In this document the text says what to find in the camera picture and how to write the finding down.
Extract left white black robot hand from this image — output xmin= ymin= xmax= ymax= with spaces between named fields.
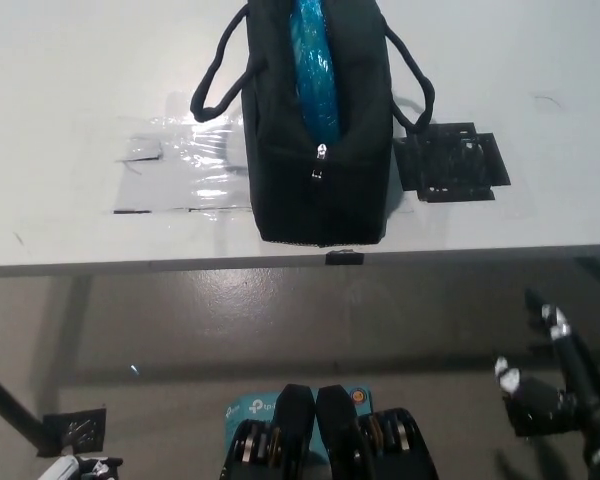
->
xmin=39 ymin=454 xmax=124 ymax=480

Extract blue plate stack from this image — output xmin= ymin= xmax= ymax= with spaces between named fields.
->
xmin=287 ymin=0 xmax=342 ymax=144

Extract black robot body blocks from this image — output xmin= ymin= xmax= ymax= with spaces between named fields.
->
xmin=218 ymin=383 xmax=439 ymax=480

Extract black zippered fabric bag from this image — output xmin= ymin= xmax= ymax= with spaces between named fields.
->
xmin=189 ymin=0 xmax=436 ymax=249

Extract black floor tape patch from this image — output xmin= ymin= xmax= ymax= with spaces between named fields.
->
xmin=36 ymin=407 xmax=109 ymax=459

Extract black table leg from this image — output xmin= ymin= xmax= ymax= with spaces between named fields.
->
xmin=0 ymin=362 xmax=46 ymax=446

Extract teal router box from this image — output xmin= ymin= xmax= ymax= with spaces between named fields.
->
xmin=223 ymin=388 xmax=376 ymax=464

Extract clear plastic sheet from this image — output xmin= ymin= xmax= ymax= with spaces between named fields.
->
xmin=112 ymin=92 xmax=254 ymax=215

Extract small grey tape piece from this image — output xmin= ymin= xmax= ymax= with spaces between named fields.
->
xmin=114 ymin=134 xmax=165 ymax=163

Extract small black tape strip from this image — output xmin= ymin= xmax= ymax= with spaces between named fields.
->
xmin=324 ymin=250 xmax=366 ymax=267

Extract large black tape patch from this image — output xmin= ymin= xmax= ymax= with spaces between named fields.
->
xmin=392 ymin=122 xmax=512 ymax=203

